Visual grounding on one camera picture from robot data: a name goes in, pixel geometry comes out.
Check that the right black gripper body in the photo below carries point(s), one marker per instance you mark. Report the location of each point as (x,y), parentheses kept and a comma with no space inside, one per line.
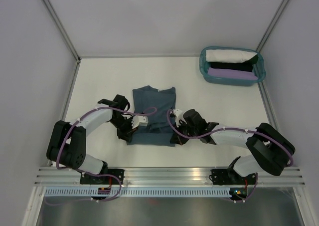
(184,129)

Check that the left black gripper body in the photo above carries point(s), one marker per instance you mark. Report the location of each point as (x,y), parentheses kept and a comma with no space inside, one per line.
(123,126)

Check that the blue-grey t shirt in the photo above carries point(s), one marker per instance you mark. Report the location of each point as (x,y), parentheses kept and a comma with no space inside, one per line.
(157,132)

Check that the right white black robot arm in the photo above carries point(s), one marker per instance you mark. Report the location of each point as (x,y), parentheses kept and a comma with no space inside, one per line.
(270,151)

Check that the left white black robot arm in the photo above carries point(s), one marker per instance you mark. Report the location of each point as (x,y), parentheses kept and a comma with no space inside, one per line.
(67,145)

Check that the purple rolled t shirt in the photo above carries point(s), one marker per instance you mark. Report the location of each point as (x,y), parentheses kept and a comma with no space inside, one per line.
(232,74)

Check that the white rolled t shirt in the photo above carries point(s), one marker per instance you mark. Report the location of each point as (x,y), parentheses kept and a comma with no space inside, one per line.
(230,56)

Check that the black rolled t shirt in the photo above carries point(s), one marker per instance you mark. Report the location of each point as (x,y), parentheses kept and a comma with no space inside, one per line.
(244,66)

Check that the teal plastic basket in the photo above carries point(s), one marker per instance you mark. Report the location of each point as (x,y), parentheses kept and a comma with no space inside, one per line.
(258,69)

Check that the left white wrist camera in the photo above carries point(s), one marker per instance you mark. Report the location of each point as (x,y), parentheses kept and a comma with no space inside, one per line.
(139,121)

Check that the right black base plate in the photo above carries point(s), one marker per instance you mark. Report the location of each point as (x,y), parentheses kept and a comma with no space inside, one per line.
(223,177)

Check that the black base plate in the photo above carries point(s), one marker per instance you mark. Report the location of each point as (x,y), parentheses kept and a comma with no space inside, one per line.
(116,178)
(223,177)

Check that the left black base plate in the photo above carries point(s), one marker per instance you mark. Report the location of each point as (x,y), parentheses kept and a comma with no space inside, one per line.
(116,178)

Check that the aluminium front rail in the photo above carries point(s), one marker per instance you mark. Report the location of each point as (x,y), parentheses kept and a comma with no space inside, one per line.
(164,177)

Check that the light blue cable duct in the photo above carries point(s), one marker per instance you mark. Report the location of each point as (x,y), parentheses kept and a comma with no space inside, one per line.
(138,192)

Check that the left aluminium frame post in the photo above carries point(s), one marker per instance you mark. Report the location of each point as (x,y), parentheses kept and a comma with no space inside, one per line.
(57,22)

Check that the aluminium frame post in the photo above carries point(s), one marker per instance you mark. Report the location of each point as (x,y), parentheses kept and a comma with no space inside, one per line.
(57,22)
(271,26)

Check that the right aluminium frame post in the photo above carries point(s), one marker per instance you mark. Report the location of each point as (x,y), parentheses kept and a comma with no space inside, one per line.
(271,26)

